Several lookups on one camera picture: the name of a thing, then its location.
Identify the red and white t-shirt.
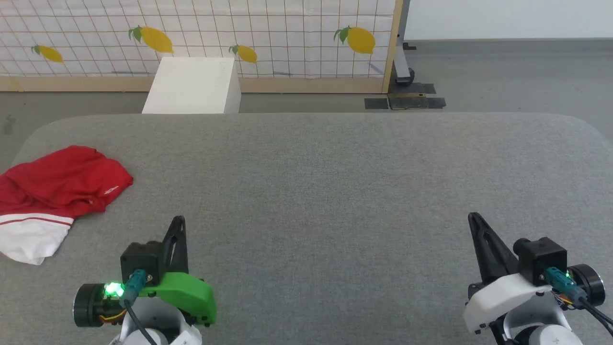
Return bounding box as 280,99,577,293
0,145,134,265

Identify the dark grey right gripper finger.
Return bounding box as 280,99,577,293
468,212,519,284

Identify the lemon print partition screen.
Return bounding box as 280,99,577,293
0,0,404,94

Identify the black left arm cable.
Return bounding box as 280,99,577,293
119,269,159,345

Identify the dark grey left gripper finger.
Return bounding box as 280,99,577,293
162,216,189,275

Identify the grey upholstered sofa surface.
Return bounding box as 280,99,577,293
0,113,613,345

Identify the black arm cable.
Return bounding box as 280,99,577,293
545,267,613,337
119,269,159,345

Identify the grey stand leg with caster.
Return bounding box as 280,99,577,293
393,0,416,87

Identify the long black floor tape patch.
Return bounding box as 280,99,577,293
388,94,447,110

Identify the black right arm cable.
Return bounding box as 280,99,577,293
545,267,613,337

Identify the white box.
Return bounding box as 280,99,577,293
142,57,241,115

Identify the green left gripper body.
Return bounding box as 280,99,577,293
73,272,217,328

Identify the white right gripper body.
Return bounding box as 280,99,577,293
463,264,606,335

